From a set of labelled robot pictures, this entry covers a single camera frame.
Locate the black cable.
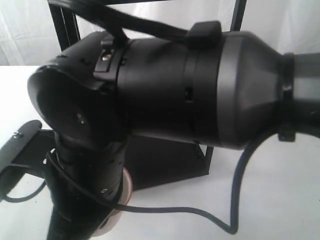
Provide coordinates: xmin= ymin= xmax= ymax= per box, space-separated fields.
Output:
xmin=0 ymin=139 xmax=276 ymax=236

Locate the black metal shelf rack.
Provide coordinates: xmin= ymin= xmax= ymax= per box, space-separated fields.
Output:
xmin=48 ymin=0 xmax=247 ymax=193

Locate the pink ceramic mug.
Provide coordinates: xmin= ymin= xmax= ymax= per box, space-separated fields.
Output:
xmin=95 ymin=168 xmax=133 ymax=237

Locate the white backdrop curtain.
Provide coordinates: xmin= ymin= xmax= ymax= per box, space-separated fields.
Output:
xmin=0 ymin=0 xmax=320 ymax=66

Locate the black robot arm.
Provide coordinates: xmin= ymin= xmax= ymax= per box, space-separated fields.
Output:
xmin=27 ymin=21 xmax=320 ymax=240

